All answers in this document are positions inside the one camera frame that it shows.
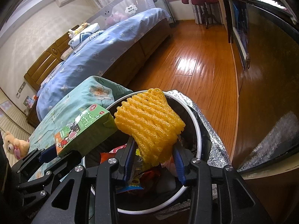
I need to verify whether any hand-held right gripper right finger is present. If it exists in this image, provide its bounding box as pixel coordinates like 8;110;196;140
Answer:
172;145;274;224

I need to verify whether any bed with blue cover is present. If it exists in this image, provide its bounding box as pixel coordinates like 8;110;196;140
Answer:
36;7;173;122

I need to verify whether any grey bed guard rail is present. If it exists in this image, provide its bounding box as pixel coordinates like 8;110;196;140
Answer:
86;0;156;27

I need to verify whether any pink plush toy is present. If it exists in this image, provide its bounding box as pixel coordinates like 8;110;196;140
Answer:
105;12;127;25

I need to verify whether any green drink carton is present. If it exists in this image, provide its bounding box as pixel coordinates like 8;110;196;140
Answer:
54;103;118;157

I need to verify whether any yellow foam fruit net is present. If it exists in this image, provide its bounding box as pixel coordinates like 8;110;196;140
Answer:
114;88;186;164

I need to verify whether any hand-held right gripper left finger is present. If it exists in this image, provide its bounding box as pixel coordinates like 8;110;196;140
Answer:
30;142;138;224

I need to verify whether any dark wooden coat rack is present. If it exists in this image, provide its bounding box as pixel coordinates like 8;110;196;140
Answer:
194;1;222;29

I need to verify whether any yellow white plush toy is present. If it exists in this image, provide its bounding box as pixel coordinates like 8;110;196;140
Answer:
68;22;90;38

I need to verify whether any wooden headboard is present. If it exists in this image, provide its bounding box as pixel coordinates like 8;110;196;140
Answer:
24;24;81;91

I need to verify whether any red snack bag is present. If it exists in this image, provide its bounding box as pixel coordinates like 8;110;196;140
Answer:
131;170;161;187

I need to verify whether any black glossy cabinet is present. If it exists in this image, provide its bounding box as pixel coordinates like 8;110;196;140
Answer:
218;0;299;180

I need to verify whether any silver foil insulation bag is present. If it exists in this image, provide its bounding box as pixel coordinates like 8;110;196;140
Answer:
168;89;230;166

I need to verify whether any wooden nightstand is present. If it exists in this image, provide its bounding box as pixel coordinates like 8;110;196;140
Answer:
26;98;40;129

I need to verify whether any black trash bin white rim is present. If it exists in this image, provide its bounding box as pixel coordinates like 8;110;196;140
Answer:
82;90;212;215

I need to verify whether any cream louvered door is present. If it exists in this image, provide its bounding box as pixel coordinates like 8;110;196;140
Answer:
0;86;35;140

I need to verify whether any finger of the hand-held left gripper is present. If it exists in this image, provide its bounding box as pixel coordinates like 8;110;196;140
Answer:
14;147;58;175
16;151;84;199

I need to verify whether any small beige pillow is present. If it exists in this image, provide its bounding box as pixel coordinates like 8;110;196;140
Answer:
61;49;73;61

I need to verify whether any orange plastic packet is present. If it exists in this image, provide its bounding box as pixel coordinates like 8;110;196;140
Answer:
100;145;128;164

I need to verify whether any yellow teddy bear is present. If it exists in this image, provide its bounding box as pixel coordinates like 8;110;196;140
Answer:
2;131;31;161

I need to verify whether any folded white blue quilt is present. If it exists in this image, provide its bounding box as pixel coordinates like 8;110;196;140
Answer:
69;23;105;50

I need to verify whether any teal floral tablecloth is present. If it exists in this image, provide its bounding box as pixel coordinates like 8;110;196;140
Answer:
28;76;133;159

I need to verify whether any wall switch panel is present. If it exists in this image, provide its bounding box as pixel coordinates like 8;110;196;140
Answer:
15;82;26;98

